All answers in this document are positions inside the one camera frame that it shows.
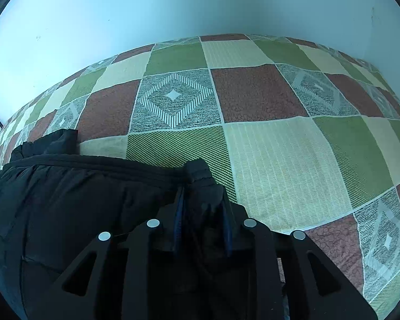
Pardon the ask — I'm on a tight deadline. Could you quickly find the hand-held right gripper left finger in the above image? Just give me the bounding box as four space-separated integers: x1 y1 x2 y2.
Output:
30 187 188 320

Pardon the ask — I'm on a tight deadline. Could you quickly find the bed with checkered sheet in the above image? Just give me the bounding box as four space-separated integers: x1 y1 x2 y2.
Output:
0 33 400 320

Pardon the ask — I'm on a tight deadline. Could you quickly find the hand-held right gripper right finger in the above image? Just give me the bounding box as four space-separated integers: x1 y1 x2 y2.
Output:
220 191 380 320

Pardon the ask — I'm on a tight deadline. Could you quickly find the black quilted jacket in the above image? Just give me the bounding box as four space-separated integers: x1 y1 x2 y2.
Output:
0 128 289 320

